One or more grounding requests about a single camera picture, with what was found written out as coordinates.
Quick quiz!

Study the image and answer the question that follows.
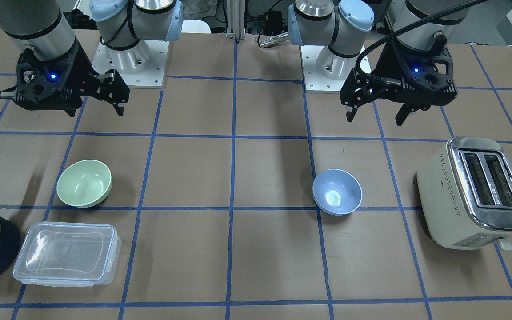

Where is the cream toaster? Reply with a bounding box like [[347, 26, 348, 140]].
[[416, 136, 512, 251]]

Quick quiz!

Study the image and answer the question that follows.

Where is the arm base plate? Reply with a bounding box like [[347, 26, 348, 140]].
[[92, 40, 169, 89], [300, 45, 357, 94]]

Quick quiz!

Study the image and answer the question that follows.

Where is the clear plastic food container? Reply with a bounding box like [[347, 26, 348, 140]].
[[13, 221, 121, 288]]

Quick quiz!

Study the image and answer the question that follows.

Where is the blue bowl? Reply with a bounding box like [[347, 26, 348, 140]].
[[312, 168, 363, 216]]

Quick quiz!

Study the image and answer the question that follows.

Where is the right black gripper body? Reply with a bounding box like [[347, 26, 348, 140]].
[[0, 37, 105, 118]]

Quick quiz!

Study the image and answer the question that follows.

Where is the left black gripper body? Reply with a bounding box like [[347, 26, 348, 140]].
[[364, 34, 458, 106]]

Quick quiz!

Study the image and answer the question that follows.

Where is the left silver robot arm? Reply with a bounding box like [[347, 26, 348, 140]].
[[287, 0, 477, 125]]

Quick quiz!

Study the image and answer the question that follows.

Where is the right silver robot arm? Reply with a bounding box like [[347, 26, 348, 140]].
[[0, 0, 184, 117]]

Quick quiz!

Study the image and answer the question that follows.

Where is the black braided cable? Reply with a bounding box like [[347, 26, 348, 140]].
[[356, 0, 488, 85]]

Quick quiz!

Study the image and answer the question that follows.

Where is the aluminium frame post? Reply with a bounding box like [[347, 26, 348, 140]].
[[223, 0, 247, 43]]

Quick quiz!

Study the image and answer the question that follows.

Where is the green bowl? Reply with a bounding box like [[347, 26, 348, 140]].
[[56, 160, 112, 208]]

